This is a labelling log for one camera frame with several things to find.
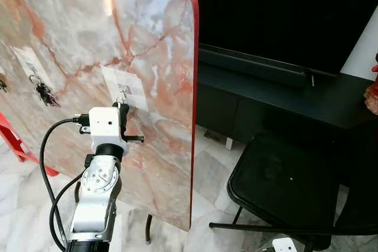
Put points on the clear adhesive wall hook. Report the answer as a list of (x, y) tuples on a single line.
[(26, 60), (112, 81)]

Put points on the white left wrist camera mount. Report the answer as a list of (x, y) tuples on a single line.
[(106, 125)]

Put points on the black soundbar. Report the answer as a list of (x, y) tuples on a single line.
[(254, 66)]

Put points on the white console leg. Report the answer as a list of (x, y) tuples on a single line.
[(230, 143)]

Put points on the dark key bunch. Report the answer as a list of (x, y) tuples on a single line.
[(44, 94)]

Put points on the red statue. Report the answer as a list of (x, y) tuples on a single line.
[(372, 98)]

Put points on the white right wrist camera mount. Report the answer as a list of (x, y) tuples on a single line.
[(285, 246)]

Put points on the marble table with red rim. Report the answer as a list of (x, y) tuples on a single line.
[(88, 28)]

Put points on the black folding chair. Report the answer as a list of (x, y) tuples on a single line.
[(283, 175)]

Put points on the dark metal table leg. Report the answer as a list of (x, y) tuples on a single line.
[(148, 228)]

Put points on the black low TV console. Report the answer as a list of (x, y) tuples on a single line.
[(283, 101)]

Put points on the black television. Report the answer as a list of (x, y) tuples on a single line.
[(266, 10)]

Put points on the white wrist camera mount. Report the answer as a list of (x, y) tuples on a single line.
[(106, 125), (285, 246)]

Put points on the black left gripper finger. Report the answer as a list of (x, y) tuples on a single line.
[(123, 113)]

